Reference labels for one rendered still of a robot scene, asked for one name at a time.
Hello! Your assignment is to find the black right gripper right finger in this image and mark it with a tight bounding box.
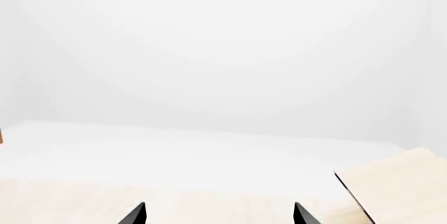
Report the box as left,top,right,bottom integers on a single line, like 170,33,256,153
293,201,321,224

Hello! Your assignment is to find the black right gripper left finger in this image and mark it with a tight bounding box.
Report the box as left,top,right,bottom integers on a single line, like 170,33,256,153
117,201,147,224

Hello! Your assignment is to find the light wooden board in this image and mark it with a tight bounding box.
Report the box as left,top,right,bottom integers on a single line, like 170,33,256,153
321,146,447,224

